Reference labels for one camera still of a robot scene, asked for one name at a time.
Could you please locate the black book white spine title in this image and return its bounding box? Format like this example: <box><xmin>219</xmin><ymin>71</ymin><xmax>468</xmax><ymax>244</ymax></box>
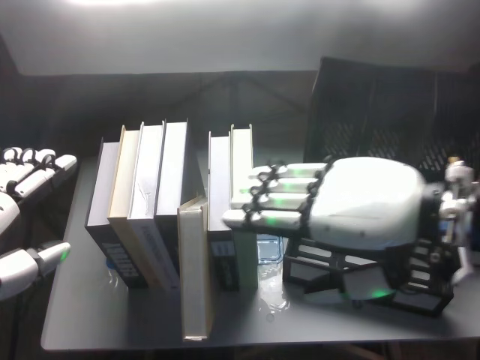
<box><xmin>154</xmin><ymin>118</ymin><xmax>207</xmax><ymax>278</ymax></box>

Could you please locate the white five-finger left hand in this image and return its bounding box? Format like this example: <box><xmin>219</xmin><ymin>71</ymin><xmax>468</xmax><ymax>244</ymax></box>
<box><xmin>0</xmin><ymin>147</ymin><xmax>79</xmax><ymax>301</ymax></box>

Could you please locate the white five-finger right hand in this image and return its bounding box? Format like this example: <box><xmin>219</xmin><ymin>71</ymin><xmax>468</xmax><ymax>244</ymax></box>
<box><xmin>220</xmin><ymin>155</ymin><xmax>427</xmax><ymax>305</ymax></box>

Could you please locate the black book white block lettering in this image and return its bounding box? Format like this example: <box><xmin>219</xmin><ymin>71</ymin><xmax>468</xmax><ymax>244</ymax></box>
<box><xmin>85</xmin><ymin>136</ymin><xmax>150</xmax><ymax>290</ymax></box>

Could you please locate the black book with white label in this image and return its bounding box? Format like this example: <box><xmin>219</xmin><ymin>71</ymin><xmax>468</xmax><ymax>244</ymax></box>
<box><xmin>206</xmin><ymin>130</ymin><xmax>241</xmax><ymax>293</ymax></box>

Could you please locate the black three-slot file rack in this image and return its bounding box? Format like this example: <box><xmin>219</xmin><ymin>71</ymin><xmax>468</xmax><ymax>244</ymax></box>
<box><xmin>281</xmin><ymin>55</ymin><xmax>480</xmax><ymax>319</ymax></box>

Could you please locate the thick beige book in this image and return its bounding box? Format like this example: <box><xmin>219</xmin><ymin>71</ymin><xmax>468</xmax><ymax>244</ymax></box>
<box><xmin>176</xmin><ymin>193</ymin><xmax>215</xmax><ymax>342</ymax></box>

